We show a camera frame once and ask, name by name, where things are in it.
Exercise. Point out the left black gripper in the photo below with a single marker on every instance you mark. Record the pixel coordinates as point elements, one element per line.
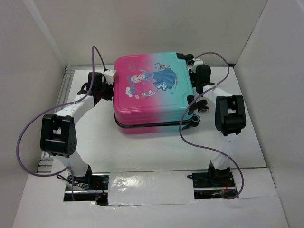
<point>109,97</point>

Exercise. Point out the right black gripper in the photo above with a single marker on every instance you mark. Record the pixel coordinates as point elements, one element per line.
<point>194,77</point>

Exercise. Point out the pink hard-shell suitcase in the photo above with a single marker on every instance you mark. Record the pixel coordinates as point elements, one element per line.
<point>154,93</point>

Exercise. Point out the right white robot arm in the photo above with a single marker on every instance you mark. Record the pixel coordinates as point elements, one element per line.
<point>230,119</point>

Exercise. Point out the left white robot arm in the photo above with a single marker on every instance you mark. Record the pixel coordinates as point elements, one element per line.
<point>58,131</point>

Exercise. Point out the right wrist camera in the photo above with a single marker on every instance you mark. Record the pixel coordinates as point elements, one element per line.
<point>197,62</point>

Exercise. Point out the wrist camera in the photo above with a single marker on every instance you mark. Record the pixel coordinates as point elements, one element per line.
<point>109,76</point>
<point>197,62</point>

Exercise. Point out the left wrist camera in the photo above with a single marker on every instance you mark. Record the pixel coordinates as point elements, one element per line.
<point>109,76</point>

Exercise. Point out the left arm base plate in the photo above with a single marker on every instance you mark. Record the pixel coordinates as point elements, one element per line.
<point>96,190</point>

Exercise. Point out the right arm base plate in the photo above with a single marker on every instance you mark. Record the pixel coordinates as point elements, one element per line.
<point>207,186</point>

